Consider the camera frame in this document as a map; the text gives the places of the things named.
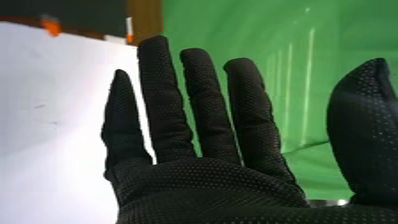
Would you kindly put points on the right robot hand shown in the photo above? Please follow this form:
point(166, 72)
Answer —
point(225, 193)

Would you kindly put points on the white sheet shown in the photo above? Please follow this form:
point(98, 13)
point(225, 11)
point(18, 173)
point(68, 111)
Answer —
point(54, 133)

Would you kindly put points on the dark mat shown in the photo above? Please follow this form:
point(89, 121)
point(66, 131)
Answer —
point(82, 13)

